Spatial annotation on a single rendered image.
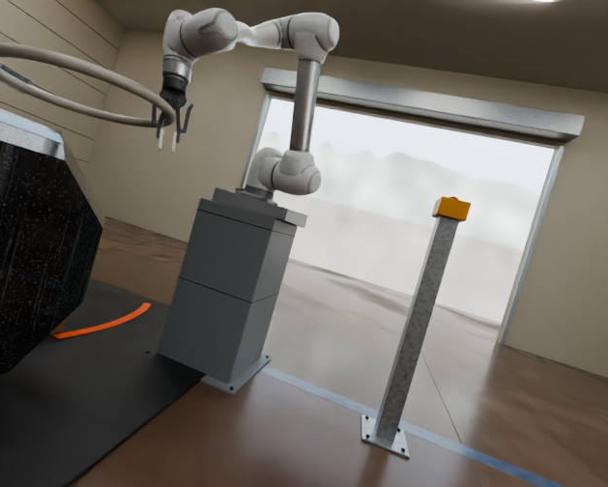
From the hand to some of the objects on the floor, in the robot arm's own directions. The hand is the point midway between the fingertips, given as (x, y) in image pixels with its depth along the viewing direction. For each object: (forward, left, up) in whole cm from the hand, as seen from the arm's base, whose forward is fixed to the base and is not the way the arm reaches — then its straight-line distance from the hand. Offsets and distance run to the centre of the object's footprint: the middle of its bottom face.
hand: (167, 141), depth 105 cm
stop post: (-50, +104, -94) cm, 148 cm away
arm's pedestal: (-59, +12, -96) cm, 114 cm away
